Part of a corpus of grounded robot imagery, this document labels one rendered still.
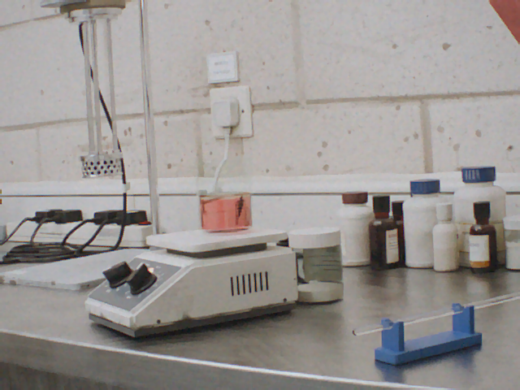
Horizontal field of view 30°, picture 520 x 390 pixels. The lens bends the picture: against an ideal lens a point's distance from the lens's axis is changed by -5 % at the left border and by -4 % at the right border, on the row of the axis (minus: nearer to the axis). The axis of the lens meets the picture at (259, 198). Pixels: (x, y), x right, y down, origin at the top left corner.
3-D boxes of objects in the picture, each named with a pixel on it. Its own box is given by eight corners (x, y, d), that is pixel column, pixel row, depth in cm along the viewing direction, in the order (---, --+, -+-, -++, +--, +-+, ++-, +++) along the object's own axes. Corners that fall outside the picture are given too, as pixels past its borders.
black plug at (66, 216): (58, 224, 184) (58, 213, 184) (44, 224, 187) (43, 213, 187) (85, 220, 190) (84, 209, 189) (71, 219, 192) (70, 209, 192)
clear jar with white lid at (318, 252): (334, 305, 111) (330, 233, 111) (283, 305, 114) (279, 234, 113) (351, 295, 117) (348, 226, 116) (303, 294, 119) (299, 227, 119)
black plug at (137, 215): (122, 226, 173) (121, 214, 173) (105, 226, 176) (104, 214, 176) (149, 221, 179) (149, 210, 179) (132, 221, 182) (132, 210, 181)
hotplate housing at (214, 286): (133, 341, 99) (126, 262, 98) (85, 322, 110) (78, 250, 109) (318, 308, 110) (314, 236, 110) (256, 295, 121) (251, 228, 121)
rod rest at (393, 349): (396, 366, 82) (394, 324, 82) (372, 359, 85) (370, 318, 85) (483, 343, 87) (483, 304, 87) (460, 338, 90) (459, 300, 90)
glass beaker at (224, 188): (201, 242, 107) (195, 162, 107) (195, 236, 114) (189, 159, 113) (266, 236, 109) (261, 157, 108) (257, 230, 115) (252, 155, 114)
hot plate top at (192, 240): (192, 253, 103) (192, 244, 102) (142, 244, 113) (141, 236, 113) (292, 239, 109) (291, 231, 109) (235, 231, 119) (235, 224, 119)
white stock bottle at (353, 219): (383, 260, 142) (379, 189, 141) (370, 266, 137) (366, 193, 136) (347, 260, 144) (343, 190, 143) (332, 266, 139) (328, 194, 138)
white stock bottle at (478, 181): (463, 259, 136) (459, 165, 135) (513, 258, 133) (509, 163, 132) (450, 268, 130) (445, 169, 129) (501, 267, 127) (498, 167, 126)
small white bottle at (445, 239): (447, 273, 126) (444, 205, 126) (428, 270, 129) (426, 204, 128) (464, 269, 128) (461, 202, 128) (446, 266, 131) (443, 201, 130)
